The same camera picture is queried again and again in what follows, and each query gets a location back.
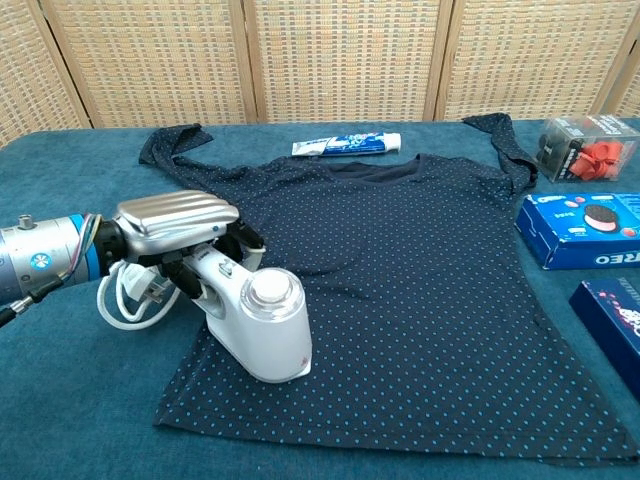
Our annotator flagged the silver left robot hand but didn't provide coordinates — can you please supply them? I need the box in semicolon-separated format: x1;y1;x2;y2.
97;189;266;301

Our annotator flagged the white power cord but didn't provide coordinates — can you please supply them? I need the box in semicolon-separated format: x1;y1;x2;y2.
96;259;174;331

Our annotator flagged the white handheld garment steamer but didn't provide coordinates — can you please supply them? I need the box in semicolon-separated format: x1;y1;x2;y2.
192;244;314;385

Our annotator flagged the navy polka dot shirt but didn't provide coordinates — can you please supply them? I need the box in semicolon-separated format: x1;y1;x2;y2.
138;112;640;469

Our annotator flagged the woven wooden folding screen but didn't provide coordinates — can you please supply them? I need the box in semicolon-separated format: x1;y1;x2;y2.
0;0;640;149

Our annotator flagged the blue white toothpaste tube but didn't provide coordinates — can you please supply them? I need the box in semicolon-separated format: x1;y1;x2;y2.
291;131;403;159

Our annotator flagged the blue Oreo cookie box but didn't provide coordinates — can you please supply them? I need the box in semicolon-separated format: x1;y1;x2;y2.
514;192;640;272

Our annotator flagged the clear box with red pieces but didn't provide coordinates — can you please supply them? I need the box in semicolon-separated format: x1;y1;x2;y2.
534;114;636;184

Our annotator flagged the dark blue toothpaste box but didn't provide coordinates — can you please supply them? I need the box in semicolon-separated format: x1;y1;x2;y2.
568;279;640;369

